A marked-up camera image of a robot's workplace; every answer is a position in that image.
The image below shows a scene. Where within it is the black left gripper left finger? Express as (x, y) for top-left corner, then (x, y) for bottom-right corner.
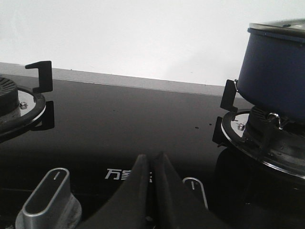
(78, 155), (149, 229)

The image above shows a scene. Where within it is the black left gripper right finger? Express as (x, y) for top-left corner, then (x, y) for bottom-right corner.
(153, 153), (229, 229)

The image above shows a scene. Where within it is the glass lid with blue knob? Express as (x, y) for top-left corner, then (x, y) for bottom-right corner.
(249, 18), (305, 32)

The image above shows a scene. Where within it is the right burner with pot support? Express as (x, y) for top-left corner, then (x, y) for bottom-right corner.
(213, 80), (305, 178)

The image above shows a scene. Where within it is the burner with pot support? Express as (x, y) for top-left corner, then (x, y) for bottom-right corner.
(213, 80), (305, 178)
(0, 61), (54, 142)

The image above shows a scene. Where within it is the left burner with pot support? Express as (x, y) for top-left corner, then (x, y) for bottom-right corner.
(0, 61), (54, 142)

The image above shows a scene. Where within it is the dark blue pot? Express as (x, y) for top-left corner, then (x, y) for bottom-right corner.
(237, 28), (305, 122)

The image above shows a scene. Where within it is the right silver stove knob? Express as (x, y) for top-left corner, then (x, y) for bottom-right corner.
(183, 177), (208, 209)

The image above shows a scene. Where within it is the silver stove knob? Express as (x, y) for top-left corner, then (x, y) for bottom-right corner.
(15, 168), (82, 229)
(183, 177), (208, 209)

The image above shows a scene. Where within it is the left silver stove knob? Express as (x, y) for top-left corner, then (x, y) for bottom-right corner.
(15, 168), (82, 229)

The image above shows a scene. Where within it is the black glass gas stove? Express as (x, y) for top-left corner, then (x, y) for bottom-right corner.
(0, 69), (305, 229)

